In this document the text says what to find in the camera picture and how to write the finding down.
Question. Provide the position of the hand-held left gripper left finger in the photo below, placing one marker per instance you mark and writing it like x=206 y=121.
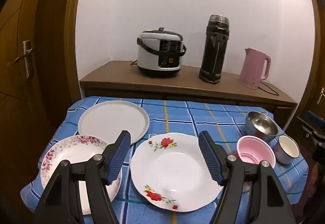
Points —
x=119 y=155

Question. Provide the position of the black thermos flask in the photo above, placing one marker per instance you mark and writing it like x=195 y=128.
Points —
x=213 y=56

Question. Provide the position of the white plate pink flowers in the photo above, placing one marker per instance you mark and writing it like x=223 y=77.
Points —
x=73 y=148

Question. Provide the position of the small white bowl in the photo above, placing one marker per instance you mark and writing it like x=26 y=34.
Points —
x=287 y=148

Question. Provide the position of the pink plastic bowl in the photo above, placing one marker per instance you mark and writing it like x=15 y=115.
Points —
x=254 y=150

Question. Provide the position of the stainless steel bowl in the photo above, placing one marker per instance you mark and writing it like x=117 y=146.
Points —
x=261 y=125

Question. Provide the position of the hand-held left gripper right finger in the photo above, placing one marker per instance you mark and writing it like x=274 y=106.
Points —
x=210 y=158

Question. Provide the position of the blue plaid cloth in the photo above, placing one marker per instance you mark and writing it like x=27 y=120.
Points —
x=177 y=117

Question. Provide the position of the red flower white plate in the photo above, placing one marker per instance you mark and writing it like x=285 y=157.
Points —
x=172 y=170

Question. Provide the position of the white black rice cooker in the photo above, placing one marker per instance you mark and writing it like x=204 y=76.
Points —
x=149 y=56

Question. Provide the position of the pink electric kettle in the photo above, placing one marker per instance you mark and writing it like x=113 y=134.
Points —
x=251 y=69

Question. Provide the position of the wooden door frame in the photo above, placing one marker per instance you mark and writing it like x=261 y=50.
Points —
x=73 y=36

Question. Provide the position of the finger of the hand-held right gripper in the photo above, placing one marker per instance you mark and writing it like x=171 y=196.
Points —
x=308 y=125

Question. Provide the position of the grey round plate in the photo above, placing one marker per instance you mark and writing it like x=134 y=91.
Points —
x=111 y=120

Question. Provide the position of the brown wooden sideboard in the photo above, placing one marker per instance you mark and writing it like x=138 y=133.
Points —
x=177 y=82

